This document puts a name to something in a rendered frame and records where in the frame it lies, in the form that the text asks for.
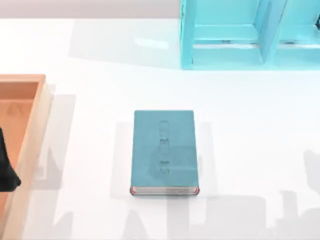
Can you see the shallow salmon-coloured box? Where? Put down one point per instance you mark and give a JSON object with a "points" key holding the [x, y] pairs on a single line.
{"points": [[22, 140]]}

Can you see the teal blue book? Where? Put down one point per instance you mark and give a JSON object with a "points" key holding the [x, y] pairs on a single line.
{"points": [[175, 140]]}

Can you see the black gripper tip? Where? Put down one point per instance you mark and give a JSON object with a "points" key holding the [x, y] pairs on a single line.
{"points": [[7, 172]]}

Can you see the light blue rack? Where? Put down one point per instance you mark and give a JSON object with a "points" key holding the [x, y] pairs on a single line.
{"points": [[225, 32]]}

